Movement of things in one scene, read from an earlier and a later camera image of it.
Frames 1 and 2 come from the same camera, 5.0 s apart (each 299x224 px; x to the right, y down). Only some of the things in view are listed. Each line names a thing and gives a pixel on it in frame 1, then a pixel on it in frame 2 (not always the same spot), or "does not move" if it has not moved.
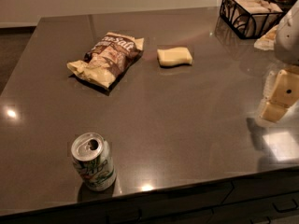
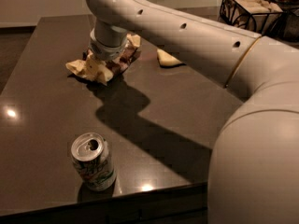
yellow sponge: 175,56 does not move
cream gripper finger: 273,111 → 92,66
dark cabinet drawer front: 270,199 does not move
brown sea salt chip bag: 106,62 does not move
